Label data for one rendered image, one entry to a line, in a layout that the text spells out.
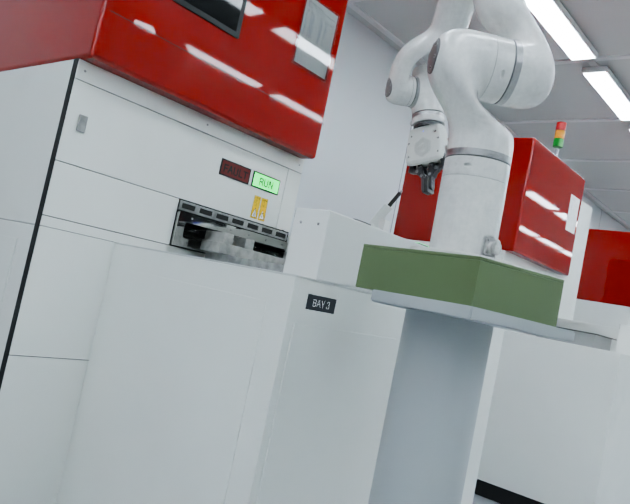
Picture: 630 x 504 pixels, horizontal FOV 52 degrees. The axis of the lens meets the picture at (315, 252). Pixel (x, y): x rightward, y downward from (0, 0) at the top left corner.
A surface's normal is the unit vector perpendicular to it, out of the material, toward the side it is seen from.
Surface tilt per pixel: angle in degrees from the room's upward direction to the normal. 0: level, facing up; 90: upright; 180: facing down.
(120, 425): 90
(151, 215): 90
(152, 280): 90
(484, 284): 90
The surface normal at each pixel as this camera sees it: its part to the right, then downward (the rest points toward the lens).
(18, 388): 0.75, 0.11
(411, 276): -0.74, -0.20
